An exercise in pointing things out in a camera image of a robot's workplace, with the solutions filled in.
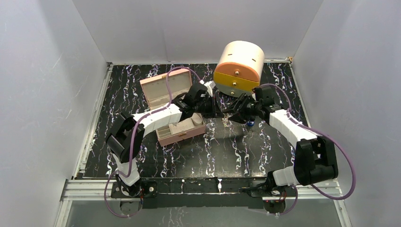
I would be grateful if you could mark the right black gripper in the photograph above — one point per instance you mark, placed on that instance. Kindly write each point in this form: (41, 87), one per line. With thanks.
(241, 117)

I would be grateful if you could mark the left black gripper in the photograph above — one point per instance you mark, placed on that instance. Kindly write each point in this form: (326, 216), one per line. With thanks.
(212, 114)

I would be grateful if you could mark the pink jewelry box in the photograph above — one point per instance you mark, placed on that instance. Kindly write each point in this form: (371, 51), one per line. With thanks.
(164, 117)

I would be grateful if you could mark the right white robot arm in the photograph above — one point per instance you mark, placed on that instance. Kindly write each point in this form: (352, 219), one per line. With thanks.
(315, 156)

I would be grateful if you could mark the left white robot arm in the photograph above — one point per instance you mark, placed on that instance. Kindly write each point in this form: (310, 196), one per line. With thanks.
(125, 137)

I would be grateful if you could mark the white oval pad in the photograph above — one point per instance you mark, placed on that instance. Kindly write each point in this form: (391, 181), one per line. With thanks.
(197, 120)

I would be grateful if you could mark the round three-drawer organizer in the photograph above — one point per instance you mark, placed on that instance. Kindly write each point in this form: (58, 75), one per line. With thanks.
(239, 69)

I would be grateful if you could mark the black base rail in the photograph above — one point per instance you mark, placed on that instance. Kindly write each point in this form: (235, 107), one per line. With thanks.
(245, 192)

